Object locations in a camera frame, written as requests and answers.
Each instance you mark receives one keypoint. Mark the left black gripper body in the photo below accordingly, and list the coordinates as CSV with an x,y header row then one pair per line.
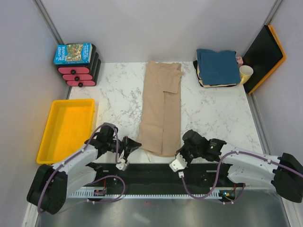
x,y
112,146

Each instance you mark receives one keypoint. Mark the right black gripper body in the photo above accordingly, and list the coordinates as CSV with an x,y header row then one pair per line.
x,y
189,153

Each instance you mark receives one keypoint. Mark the beige t-shirt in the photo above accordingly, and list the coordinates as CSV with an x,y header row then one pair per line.
x,y
160,126

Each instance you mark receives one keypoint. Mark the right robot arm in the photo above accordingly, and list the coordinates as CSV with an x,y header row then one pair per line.
x,y
284,173

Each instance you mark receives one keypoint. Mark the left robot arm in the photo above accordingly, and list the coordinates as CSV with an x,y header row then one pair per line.
x,y
52,184

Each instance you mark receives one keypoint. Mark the yellow plastic bin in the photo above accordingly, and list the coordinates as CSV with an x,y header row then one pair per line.
x,y
68,125

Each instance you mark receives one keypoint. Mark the black pink drawer unit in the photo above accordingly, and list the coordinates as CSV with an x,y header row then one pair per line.
x,y
81,75

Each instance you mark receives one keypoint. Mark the folded blue t-shirt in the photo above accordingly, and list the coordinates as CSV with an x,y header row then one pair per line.
x,y
218,68

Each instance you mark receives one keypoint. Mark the blue treehouse book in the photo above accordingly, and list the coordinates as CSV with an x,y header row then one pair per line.
x,y
74,54

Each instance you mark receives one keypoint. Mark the yellow mug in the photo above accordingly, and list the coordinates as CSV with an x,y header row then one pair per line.
x,y
245,73

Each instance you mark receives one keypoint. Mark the pink box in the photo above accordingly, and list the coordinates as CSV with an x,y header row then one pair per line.
x,y
239,61

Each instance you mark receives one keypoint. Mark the black orange tray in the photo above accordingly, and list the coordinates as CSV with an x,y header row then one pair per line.
x,y
264,55

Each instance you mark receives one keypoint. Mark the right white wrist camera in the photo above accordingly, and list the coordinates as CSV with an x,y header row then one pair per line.
x,y
178,164

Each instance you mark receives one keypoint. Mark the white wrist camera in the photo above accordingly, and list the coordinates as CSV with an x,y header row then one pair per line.
x,y
178,164
122,164

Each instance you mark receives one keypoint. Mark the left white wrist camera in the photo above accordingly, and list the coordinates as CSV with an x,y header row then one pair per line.
x,y
122,164

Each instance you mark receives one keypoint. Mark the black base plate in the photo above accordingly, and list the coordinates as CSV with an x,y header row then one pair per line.
x,y
160,179

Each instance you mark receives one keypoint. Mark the white cable duct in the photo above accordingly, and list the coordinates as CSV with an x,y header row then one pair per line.
x,y
94,193

